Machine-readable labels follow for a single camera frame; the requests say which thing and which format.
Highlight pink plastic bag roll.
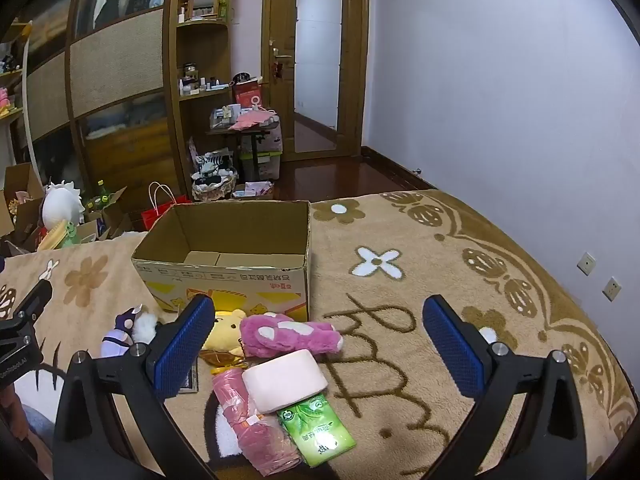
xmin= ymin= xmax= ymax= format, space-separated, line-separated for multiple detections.
xmin=211 ymin=366 xmax=302 ymax=477

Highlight woven basket with plush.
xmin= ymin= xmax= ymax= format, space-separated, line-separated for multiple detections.
xmin=191 ymin=149 xmax=239 ymax=202

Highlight wooden figure display shelf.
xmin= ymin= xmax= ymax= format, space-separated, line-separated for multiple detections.
xmin=0 ymin=20 xmax=32 ymax=126

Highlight pink cloth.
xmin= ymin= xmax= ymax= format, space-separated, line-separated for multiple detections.
xmin=229 ymin=109 xmax=274 ymax=134

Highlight red paper bag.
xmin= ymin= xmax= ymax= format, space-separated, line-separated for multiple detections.
xmin=140 ymin=182 xmax=194 ymax=234

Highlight pink plush toy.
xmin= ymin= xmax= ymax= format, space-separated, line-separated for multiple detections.
xmin=239 ymin=311 xmax=345 ymax=359

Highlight purple plush toy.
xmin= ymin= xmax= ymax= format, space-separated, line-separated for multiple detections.
xmin=101 ymin=305 xmax=137 ymax=359

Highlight brown small pouch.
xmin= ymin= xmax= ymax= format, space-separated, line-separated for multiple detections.
xmin=199 ymin=350 xmax=247 ymax=367

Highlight small cluttered side table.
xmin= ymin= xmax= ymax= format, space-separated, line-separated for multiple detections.
xmin=206 ymin=104 xmax=283 ymax=183

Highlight pink soft foam block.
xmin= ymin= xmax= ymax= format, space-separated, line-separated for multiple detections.
xmin=242 ymin=349 xmax=329 ymax=415

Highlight green bottles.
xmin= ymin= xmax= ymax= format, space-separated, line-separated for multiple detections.
xmin=86 ymin=179 xmax=112 ymax=212

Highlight red box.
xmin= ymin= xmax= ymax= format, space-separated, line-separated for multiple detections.
xmin=232 ymin=79 xmax=264 ymax=111

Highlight green tissue pack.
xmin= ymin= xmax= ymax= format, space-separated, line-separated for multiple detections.
xmin=276 ymin=393 xmax=357 ymax=469

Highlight yellow plush toy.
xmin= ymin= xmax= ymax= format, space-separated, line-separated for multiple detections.
xmin=200 ymin=309 xmax=249 ymax=354

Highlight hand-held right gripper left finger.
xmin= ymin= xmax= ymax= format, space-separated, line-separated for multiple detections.
xmin=52 ymin=294 xmax=217 ymax=480

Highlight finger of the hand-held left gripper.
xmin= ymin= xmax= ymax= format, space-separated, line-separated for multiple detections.
xmin=0 ymin=280 xmax=54 ymax=334

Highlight wooden corner shelf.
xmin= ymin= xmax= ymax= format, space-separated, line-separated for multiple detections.
xmin=172 ymin=0 xmax=234 ymax=198

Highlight small cardboard box with packets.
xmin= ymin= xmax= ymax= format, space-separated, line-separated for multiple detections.
xmin=231 ymin=180 xmax=275 ymax=202

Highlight green frog toy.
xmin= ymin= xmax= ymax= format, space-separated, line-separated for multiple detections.
xmin=36 ymin=221 xmax=82 ymax=252

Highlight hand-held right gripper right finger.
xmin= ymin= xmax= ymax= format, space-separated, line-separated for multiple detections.
xmin=422 ymin=295 xmax=588 ymax=480

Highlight wooden sliding door wardrobe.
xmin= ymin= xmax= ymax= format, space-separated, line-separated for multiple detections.
xmin=20 ymin=0 xmax=183 ymax=213

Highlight white plastic storage box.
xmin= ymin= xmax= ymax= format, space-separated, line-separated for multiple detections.
xmin=239 ymin=129 xmax=284 ymax=182

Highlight person's left forearm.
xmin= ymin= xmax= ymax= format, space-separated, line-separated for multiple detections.
xmin=0 ymin=390 xmax=27 ymax=445

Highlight wooden door with glass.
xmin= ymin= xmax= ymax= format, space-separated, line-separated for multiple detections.
xmin=261 ymin=0 xmax=372 ymax=162

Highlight large brown cardboard box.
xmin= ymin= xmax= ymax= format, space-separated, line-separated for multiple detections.
xmin=0 ymin=162 xmax=47 ymax=247

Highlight white round plush toy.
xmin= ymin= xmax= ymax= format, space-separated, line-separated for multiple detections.
xmin=41 ymin=179 xmax=87 ymax=227

